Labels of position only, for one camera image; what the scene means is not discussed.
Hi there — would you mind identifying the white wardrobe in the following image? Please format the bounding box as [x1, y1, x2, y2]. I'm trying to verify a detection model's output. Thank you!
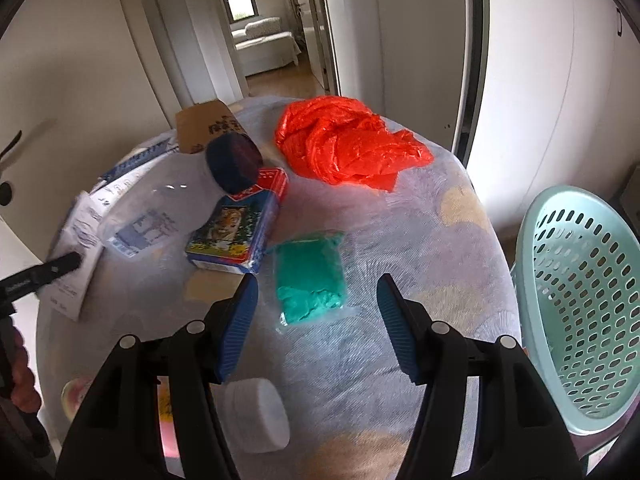
[470, 0, 640, 241]

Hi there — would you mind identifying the person's left hand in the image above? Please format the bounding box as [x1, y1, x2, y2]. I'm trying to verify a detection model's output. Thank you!
[10, 327, 44, 413]

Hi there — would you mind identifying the small round patterned item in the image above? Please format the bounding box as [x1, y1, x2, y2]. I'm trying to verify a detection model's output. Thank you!
[60, 379, 93, 418]

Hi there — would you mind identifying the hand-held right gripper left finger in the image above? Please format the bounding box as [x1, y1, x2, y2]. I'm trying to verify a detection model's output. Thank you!
[55, 274, 261, 480]

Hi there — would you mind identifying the tiger print box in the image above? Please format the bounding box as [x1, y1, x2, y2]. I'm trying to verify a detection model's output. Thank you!
[186, 192, 280, 276]

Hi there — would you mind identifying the red patterned box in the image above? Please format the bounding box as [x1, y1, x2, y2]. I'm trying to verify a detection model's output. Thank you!
[227, 166, 290, 206]

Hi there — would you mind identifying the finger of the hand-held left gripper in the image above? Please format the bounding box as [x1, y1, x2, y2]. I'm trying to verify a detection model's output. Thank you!
[0, 252, 82, 307]

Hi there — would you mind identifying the pink packet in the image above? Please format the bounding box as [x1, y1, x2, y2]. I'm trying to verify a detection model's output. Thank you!
[157, 385, 182, 461]

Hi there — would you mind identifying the brown cardboard piece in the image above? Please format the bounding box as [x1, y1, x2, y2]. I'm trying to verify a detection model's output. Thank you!
[175, 99, 251, 155]

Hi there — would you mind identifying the black door handle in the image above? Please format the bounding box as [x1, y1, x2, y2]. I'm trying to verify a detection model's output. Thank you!
[0, 130, 23, 207]

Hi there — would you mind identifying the blue and white paper packaging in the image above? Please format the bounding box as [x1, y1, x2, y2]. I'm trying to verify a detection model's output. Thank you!
[97, 137, 179, 193]

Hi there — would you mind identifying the teal plastic laundry basket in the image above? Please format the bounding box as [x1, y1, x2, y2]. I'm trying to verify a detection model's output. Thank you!
[510, 186, 640, 436]

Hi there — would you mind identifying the dark blue round roll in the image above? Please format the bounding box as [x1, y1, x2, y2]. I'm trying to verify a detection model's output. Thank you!
[205, 132, 264, 195]

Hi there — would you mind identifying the green cloth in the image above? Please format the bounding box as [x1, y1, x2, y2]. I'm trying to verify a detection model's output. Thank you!
[274, 230, 358, 336]

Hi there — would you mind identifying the clear plastic container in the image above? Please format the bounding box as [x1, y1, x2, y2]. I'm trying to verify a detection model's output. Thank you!
[97, 160, 221, 259]

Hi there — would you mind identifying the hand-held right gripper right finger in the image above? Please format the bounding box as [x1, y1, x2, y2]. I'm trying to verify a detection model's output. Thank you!
[376, 273, 586, 480]

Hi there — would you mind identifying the red cloth item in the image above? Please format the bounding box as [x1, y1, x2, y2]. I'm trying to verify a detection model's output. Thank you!
[274, 95, 435, 193]

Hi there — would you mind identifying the white paper receipt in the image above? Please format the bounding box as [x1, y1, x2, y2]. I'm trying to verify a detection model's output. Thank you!
[47, 191, 108, 322]

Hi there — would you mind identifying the white round lid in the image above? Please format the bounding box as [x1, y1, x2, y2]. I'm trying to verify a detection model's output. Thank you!
[223, 377, 291, 453]

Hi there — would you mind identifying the white sofa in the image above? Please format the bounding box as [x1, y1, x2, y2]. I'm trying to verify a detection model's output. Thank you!
[231, 16, 301, 77]

